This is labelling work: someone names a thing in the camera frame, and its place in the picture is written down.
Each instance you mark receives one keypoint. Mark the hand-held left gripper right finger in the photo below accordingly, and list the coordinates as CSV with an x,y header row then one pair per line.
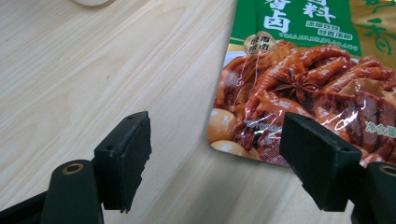
x,y
320,165

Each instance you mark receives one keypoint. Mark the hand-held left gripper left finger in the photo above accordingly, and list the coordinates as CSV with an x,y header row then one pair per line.
x,y
124,161

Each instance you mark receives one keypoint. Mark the green braised food seasoning packet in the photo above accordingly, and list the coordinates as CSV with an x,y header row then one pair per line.
x,y
299,77

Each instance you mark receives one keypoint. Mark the white round object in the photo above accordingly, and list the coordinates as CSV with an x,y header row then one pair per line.
x,y
91,2

